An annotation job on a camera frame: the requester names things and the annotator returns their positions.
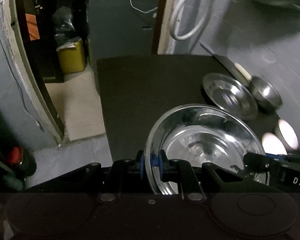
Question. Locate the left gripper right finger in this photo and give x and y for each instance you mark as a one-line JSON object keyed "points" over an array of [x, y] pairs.
{"points": [[180, 172]]}

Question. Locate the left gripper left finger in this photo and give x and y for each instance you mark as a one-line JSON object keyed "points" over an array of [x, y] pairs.
{"points": [[128, 176]]}

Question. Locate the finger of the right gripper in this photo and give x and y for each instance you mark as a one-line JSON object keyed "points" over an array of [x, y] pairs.
{"points": [[259, 163]]}

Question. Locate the large steel plate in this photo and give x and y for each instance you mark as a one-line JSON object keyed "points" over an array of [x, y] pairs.
{"points": [[198, 134]]}

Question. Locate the steel bowl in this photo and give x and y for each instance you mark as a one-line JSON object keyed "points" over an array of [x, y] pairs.
{"points": [[265, 94]]}

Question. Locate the small steel plate with sticker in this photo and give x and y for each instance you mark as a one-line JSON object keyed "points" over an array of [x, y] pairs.
{"points": [[230, 95]]}

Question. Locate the near white ceramic bowl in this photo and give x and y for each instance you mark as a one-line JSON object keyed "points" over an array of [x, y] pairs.
{"points": [[272, 144]]}

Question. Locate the white ceramic bowl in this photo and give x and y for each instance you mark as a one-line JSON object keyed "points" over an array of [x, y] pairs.
{"points": [[272, 144], [286, 135]]}

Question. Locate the far white ceramic bowl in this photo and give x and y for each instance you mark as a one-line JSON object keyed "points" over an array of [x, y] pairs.
{"points": [[286, 135]]}

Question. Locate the black table mat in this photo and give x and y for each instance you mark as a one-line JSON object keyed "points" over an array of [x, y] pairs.
{"points": [[136, 91]]}

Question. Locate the red capped bottle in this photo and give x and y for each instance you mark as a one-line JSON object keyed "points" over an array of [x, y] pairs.
{"points": [[20, 162]]}

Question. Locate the yellow container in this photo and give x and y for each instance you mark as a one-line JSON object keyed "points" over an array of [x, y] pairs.
{"points": [[71, 56]]}

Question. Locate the dark cabinet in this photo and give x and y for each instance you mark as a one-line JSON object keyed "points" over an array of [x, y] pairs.
{"points": [[120, 27]]}

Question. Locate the knife with cream handle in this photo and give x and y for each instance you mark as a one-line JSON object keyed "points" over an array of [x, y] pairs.
{"points": [[228, 64]]}

